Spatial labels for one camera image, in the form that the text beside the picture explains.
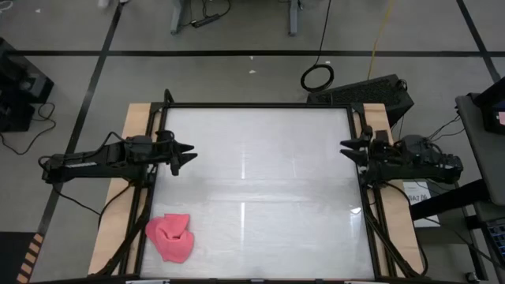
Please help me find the wooden base board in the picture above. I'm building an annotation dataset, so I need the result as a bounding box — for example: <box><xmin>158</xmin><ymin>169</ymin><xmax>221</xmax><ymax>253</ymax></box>
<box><xmin>87</xmin><ymin>103</ymin><xmax>425</xmax><ymax>277</ymax></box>

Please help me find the white paper label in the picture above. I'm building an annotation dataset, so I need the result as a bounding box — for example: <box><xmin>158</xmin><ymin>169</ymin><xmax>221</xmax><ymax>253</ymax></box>
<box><xmin>402</xmin><ymin>180</ymin><xmax>441</xmax><ymax>229</ymax></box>

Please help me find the grey desk leg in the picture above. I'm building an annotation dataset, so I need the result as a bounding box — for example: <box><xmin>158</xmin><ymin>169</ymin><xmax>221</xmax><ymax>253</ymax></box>
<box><xmin>287</xmin><ymin>0</ymin><xmax>303</xmax><ymax>37</ymax></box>
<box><xmin>170</xmin><ymin>0</ymin><xmax>186</xmax><ymax>36</ymax></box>

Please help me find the black keyboard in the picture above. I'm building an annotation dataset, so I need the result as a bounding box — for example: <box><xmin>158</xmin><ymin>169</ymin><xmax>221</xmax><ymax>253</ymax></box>
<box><xmin>484</xmin><ymin>219</ymin><xmax>505</xmax><ymax>257</ymax></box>

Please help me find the thin black floor cable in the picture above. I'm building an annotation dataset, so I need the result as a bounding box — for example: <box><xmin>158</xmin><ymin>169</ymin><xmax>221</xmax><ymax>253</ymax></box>
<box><xmin>0</xmin><ymin>102</ymin><xmax>57</xmax><ymax>156</ymax></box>

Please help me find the grey side desk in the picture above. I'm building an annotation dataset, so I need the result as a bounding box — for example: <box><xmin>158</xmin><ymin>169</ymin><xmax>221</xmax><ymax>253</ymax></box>
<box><xmin>455</xmin><ymin>92</ymin><xmax>505</xmax><ymax>206</ymax></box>

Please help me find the yellow cable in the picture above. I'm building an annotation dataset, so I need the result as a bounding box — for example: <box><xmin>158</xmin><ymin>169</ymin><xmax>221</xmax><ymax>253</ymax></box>
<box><xmin>367</xmin><ymin>0</ymin><xmax>395</xmax><ymax>80</ymax></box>

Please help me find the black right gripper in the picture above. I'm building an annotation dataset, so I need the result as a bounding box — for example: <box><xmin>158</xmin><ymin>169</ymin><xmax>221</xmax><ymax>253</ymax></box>
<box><xmin>339</xmin><ymin>125</ymin><xmax>391</xmax><ymax>178</ymax></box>

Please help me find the pink towel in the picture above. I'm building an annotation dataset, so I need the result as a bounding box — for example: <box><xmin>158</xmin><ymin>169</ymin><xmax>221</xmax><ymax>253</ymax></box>
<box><xmin>144</xmin><ymin>213</ymin><xmax>196</xmax><ymax>264</ymax></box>

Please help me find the black table frame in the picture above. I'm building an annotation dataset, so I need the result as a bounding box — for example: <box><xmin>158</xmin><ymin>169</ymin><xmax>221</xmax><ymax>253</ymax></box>
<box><xmin>94</xmin><ymin>88</ymin><xmax>429</xmax><ymax>284</ymax></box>

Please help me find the black desk support beam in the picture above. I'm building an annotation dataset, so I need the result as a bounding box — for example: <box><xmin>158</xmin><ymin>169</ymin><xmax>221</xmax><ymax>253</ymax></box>
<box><xmin>410</xmin><ymin>179</ymin><xmax>490</xmax><ymax>222</ymax></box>

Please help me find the black equipment stack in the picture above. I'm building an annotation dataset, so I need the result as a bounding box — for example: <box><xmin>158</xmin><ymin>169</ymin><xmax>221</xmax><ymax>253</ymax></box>
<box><xmin>0</xmin><ymin>37</ymin><xmax>55</xmax><ymax>133</ymax></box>

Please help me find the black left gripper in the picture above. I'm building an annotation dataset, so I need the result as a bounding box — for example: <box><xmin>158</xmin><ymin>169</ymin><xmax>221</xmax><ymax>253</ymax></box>
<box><xmin>155</xmin><ymin>129</ymin><xmax>199</xmax><ymax>178</ymax></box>

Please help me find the black monitor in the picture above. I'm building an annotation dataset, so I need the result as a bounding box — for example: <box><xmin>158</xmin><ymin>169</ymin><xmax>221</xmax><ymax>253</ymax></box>
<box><xmin>473</xmin><ymin>77</ymin><xmax>505</xmax><ymax>135</ymax></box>

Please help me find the coiled black cable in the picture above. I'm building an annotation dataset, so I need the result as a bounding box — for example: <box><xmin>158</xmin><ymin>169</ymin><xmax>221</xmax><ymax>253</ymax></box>
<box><xmin>300</xmin><ymin>0</ymin><xmax>335</xmax><ymax>94</ymax></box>

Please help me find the black orange striped mat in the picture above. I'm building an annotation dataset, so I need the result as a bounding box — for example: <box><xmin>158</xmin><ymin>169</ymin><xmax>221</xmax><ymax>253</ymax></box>
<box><xmin>0</xmin><ymin>231</ymin><xmax>45</xmax><ymax>284</ymax></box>

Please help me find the black power strip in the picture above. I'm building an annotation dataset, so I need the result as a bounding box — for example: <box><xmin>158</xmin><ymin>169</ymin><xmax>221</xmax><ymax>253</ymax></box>
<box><xmin>191</xmin><ymin>13</ymin><xmax>221</xmax><ymax>28</ymax></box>

